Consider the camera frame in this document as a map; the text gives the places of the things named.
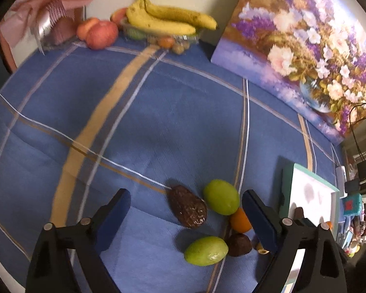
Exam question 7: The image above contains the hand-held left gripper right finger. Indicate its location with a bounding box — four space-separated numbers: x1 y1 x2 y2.
242 190 348 293

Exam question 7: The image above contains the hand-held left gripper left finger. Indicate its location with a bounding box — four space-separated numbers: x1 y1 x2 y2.
26 188 132 293

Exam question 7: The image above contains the small brown round fruit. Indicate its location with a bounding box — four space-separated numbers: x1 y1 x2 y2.
226 233 252 257

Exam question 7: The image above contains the green round fruit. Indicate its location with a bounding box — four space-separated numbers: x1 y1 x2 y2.
203 179 241 216
184 236 229 266

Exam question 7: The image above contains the white tray with teal rim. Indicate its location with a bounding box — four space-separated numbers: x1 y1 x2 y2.
278 163 340 293

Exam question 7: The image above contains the large dark avocado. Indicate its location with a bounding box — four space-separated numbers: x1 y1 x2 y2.
168 185 208 229

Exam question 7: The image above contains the white power strip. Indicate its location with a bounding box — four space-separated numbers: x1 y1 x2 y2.
335 165 346 193

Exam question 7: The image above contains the teal box with red label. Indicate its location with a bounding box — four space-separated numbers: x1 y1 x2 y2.
341 193 363 217

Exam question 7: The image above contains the blue plaid tablecloth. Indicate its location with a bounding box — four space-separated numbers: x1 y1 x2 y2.
0 31 345 293

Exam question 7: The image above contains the flower painting canvas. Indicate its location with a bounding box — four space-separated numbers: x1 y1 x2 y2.
211 0 366 144

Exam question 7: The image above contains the small tan grape cluster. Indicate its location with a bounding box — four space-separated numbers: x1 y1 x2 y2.
171 42 190 56

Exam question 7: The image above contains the small orange kumquat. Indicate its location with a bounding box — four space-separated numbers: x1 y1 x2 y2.
158 36 175 49

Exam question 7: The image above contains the red peach front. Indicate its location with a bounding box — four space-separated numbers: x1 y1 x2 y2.
86 20 119 50

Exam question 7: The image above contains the clear plastic fruit container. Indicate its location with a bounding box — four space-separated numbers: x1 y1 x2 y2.
120 17 204 44

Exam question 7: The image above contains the orange peach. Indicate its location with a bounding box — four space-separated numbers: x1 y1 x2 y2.
76 18 101 41
110 8 129 30

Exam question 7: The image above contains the reddish brown chair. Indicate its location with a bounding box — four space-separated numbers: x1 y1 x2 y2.
0 27 18 74

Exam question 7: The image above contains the yellow banana bunch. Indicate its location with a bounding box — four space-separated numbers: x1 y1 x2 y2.
126 0 218 36

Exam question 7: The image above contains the pink wrapped flower bouquet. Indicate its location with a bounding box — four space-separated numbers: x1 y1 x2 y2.
0 0 95 56

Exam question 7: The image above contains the black cable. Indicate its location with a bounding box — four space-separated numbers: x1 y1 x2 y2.
347 101 366 165

